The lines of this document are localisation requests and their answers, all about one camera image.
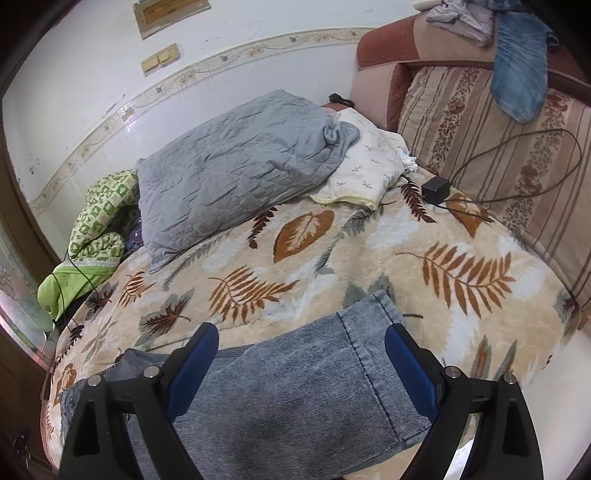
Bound black charger cable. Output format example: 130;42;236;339
436;128;583;224

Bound green patterned quilt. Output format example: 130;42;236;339
37;169;140;321

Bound wall plaque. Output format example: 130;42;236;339
133;0;212;40

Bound leaf print blanket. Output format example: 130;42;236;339
41;173;580;476

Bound grey-blue denim pants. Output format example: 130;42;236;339
60;290;444;480

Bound purple plastic bag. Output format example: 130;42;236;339
124;217;148;252

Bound blue jeans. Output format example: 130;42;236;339
489;9;559;124

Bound grey quilted pillow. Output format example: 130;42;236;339
135;89;361;274

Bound beige light switch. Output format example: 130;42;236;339
140;43;182;75

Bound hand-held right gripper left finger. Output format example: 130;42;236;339
60;322;220;480

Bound lilac clothing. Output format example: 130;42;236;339
425;0;499;47

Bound black charger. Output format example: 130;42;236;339
421;176;451;204

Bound cream twig print pillow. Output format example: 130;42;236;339
310;111;419;208

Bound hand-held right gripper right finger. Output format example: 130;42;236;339
384;323;544;480

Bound striped floral cushion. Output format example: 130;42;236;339
397;65;591;296

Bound thin black cable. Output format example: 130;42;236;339
48;249;100;324

